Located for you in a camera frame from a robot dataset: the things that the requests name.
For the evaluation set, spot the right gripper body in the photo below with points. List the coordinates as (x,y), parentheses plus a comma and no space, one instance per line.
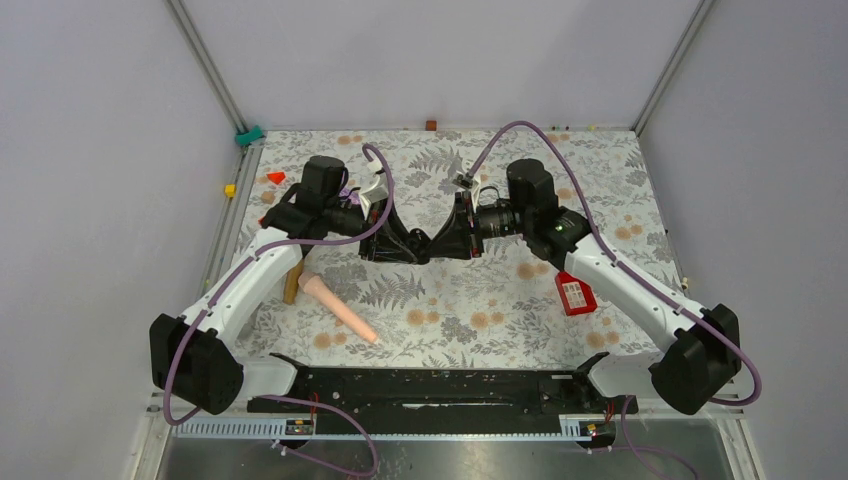
(491,221)

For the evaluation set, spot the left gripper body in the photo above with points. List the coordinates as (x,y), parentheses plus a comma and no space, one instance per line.
(360,220)

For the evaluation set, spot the black earbud charging case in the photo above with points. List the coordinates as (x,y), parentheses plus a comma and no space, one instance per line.
(418,244)

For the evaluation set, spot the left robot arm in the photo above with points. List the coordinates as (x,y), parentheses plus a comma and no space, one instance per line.
(192,354)

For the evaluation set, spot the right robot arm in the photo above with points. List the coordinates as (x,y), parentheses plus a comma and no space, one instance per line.
(700,345)

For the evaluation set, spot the floral table mat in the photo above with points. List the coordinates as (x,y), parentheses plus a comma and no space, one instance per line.
(501,310)

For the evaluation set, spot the purple glitter microphone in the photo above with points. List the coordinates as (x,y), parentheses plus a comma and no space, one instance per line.
(350,195)

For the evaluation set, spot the pink microphone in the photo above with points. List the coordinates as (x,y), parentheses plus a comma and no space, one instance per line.
(314,286)

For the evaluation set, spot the gold microphone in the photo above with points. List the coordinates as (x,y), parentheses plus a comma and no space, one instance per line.
(291,283)

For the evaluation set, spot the red triangle block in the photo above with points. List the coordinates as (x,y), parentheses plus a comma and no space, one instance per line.
(276,177)

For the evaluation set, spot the red toy block box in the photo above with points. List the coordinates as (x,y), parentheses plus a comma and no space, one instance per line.
(576,296)

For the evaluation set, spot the teal block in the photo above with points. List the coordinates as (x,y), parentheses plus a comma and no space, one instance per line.
(248,137)

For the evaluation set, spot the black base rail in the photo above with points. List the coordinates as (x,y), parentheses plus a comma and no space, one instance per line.
(451,402)

